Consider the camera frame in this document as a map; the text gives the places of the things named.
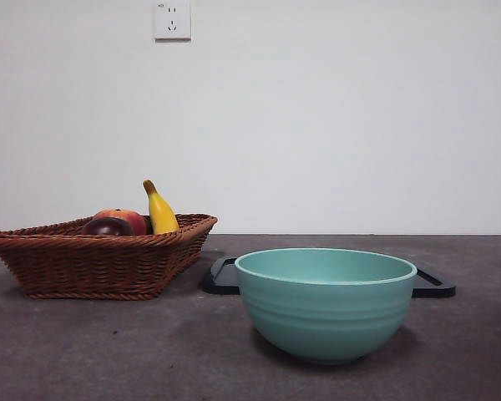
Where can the teal ceramic bowl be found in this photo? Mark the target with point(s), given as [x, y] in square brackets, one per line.
[325, 313]

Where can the dark red plum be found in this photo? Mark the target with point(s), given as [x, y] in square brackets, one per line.
[106, 226]

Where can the dark rectangular tray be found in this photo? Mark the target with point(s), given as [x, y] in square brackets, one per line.
[222, 280]

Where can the yellow banana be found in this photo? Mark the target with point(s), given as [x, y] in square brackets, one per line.
[162, 213]

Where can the green avocado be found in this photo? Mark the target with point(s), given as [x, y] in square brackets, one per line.
[148, 225]

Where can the red and yellow apple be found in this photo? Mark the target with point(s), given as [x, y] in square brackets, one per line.
[129, 217]

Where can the brown woven wicker basket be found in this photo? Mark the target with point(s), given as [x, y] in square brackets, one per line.
[96, 267]

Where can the white wall socket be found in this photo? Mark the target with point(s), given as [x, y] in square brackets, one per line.
[172, 21]

